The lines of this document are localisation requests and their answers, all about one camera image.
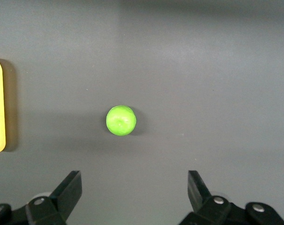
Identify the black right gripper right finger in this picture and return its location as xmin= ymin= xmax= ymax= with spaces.
xmin=178 ymin=170 xmax=284 ymax=225

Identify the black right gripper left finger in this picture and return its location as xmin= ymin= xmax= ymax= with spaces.
xmin=0 ymin=170 xmax=83 ymax=225

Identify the green apple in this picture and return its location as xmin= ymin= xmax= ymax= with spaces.
xmin=106 ymin=105 xmax=137 ymax=136

